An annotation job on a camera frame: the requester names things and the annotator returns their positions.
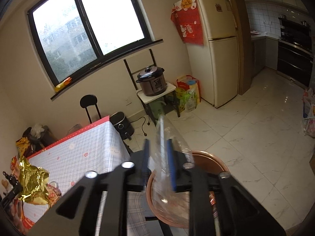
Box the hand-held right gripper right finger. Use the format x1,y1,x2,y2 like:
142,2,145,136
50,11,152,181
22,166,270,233
166,139,287,236

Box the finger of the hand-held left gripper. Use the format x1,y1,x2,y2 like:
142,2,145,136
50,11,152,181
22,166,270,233
0,171,24,210

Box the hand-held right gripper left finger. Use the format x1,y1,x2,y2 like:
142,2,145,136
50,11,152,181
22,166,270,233
27,138,150,236

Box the gold foil wrapper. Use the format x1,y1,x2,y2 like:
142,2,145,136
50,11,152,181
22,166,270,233
18,156,51,206

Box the clear plastic bag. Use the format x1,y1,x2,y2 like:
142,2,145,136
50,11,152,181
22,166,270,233
148,114,196,208

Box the copper round waste bin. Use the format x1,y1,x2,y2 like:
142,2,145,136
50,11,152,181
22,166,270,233
146,150,230,228

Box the orange printed snack packet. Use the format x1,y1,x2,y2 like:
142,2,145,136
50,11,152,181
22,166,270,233
9,157,33,234

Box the red snack packet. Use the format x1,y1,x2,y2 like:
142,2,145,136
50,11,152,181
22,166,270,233
46,182,62,205

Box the black air fryer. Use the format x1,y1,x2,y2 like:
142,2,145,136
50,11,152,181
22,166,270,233
109,112,135,140

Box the green plastic jug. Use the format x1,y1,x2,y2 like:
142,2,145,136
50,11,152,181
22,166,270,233
149,101,165,121

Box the dark bag pile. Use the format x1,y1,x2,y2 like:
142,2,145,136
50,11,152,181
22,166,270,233
16,124,57,158

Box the black rack with white shelf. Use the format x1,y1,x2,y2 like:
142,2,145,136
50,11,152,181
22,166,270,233
123,49,181,126

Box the table with checked tablecloth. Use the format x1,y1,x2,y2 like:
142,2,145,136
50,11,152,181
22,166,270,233
18,115,158,236

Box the red yellow shopping bag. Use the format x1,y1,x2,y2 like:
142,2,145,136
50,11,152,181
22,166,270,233
175,75,201,112

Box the silver electric pressure cooker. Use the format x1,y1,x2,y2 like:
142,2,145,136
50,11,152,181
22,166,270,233
136,65,168,96

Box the black round-back chair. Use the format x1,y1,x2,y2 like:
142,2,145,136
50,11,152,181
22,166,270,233
79,95,102,124

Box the cream two-door fridge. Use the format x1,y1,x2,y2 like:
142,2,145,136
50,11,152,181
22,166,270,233
183,0,240,109

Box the yellow snack bag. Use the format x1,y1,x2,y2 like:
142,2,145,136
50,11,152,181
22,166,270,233
55,77,72,92

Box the red printed cloth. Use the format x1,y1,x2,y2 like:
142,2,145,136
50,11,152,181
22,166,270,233
171,0,205,46

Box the black framed window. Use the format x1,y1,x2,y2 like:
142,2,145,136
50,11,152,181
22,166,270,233
27,0,164,100

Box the grey kitchen cabinet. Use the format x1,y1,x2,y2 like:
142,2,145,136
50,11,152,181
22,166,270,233
251,33,280,79

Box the white plastic bags on floor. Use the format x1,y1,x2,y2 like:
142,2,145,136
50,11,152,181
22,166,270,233
301,87,315,138

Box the black built-in oven range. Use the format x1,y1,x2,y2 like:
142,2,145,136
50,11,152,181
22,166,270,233
277,15,315,88

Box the black power cable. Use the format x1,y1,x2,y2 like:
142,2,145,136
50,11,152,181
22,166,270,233
130,117,152,136

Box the black metal frame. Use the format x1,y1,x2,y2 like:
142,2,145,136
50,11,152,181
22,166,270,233
145,215,173,236

